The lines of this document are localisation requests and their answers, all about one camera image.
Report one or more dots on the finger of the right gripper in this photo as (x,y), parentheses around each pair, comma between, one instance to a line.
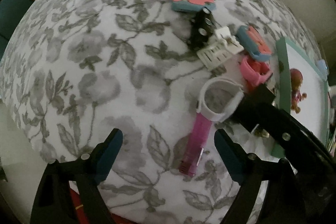
(256,108)

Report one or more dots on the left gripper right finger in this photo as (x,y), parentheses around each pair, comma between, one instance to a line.
(283,202)

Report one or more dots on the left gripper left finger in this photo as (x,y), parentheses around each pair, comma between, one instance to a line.
(53,202)

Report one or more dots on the rose gold harmonica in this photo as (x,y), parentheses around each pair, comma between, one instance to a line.
(259,131)

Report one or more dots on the pink smartwatch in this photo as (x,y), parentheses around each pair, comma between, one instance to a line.
(252,78)

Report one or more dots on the white smartwatch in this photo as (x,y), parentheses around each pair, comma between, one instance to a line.
(219,98)

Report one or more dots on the red glue stick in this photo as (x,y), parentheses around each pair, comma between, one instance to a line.
(259,67)

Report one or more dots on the doll with pink cap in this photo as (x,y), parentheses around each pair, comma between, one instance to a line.
(296,79)

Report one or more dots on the pink transparent lighter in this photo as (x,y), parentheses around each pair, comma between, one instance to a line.
(195,145)

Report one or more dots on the pink blue box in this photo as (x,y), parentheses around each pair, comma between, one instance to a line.
(192,5)
(253,43)

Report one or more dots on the white plastic plug holder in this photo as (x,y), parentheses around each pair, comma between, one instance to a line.
(222,46)

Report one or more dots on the black toy car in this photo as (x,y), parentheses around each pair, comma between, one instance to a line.
(202,28)

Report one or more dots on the teal white tray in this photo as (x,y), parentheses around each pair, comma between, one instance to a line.
(314,114)

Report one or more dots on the white power strip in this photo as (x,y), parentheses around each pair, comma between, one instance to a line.
(322,66)

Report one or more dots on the grey floral tablecloth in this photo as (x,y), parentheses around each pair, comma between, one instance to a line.
(76,69)

